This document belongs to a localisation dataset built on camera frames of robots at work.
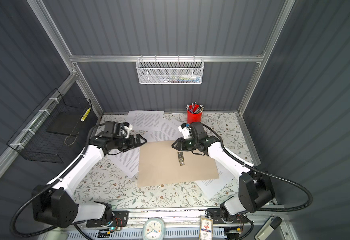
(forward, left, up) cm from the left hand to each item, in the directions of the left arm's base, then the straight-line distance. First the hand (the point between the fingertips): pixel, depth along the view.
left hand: (140, 142), depth 81 cm
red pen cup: (+29, -34, -6) cm, 45 cm away
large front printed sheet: (-20, -39, -19) cm, 48 cm away
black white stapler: (-40, -61, -13) cm, 74 cm away
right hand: (-3, -19, -1) cm, 19 cm away
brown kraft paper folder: (-4, -9, -18) cm, 21 cm away
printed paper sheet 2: (-1, +11, -18) cm, 21 cm away
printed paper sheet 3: (+22, -15, -17) cm, 31 cm away
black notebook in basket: (+7, +37, +10) cm, 39 cm away
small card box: (-39, -32, -16) cm, 53 cm away
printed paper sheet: (+33, +3, -17) cm, 37 cm away
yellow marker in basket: (+14, +30, +10) cm, 34 cm away
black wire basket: (-6, +44, +14) cm, 46 cm away
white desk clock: (-38, -7, -15) cm, 42 cm away
